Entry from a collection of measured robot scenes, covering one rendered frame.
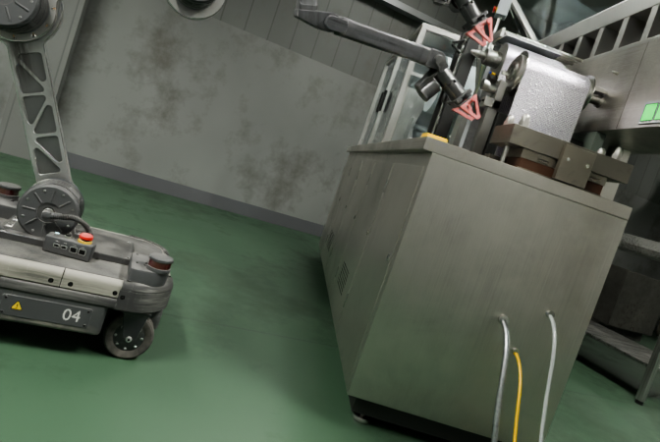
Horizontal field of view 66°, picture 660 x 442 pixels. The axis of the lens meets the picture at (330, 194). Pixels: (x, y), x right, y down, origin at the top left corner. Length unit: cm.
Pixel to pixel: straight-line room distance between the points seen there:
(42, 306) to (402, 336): 99
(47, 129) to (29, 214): 30
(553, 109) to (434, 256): 70
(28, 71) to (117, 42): 294
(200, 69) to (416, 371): 365
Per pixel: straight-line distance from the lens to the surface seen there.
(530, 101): 190
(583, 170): 173
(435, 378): 166
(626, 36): 219
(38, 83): 185
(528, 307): 168
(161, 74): 473
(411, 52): 172
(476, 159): 155
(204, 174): 479
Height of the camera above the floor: 74
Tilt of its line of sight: 3 degrees down
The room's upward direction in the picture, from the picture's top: 19 degrees clockwise
